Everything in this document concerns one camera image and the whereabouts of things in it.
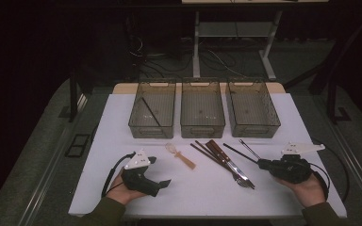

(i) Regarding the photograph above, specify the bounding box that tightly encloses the smoky transparent plastic bin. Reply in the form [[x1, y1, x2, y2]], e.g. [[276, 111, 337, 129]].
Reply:
[[127, 78, 177, 139], [180, 77, 226, 139], [225, 77, 282, 139]]

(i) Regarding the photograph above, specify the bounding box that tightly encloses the left hand-held gripper cable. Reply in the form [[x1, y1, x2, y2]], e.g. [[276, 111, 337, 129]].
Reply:
[[101, 152, 137, 199]]

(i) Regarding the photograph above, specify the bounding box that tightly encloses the tangle of floor cables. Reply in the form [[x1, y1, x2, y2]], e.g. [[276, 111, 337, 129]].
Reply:
[[126, 31, 265, 80]]

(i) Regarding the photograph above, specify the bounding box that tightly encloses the right hand-held gripper cable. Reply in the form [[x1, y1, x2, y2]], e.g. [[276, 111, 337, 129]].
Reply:
[[309, 137, 351, 203]]

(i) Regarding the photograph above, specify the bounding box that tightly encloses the aluminium floor rail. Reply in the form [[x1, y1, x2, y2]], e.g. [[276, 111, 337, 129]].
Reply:
[[310, 92, 362, 220], [17, 92, 89, 226]]

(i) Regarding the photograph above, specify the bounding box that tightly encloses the person's right hand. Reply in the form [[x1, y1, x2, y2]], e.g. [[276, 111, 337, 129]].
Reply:
[[274, 173, 327, 209]]

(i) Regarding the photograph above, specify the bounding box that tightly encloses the white metal desk frame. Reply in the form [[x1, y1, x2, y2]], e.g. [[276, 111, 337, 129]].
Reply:
[[181, 0, 330, 82]]

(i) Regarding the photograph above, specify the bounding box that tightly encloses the small wooden spoon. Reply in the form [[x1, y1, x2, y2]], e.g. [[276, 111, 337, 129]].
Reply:
[[164, 142, 197, 170]]

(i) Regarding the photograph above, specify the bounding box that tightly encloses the black metal stand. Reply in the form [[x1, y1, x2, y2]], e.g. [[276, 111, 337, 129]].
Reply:
[[58, 62, 95, 124], [284, 12, 362, 125]]

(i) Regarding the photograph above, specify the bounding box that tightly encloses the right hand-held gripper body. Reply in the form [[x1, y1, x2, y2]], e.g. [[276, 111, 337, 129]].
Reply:
[[265, 141, 326, 185]]

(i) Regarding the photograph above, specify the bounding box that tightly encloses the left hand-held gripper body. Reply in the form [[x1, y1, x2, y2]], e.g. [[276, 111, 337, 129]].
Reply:
[[120, 148, 162, 198]]

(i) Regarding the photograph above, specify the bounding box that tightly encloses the hand-held gripper cable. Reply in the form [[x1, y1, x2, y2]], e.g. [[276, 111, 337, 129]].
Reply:
[[309, 137, 351, 203], [101, 152, 137, 199]]

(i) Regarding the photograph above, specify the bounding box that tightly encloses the person's left hand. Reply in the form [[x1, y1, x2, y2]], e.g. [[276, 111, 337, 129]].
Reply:
[[106, 169, 147, 205]]

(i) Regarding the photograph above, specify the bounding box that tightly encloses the brown wooden chopstick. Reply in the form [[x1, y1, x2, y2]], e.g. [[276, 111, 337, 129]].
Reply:
[[189, 142, 238, 177], [194, 139, 234, 170]]

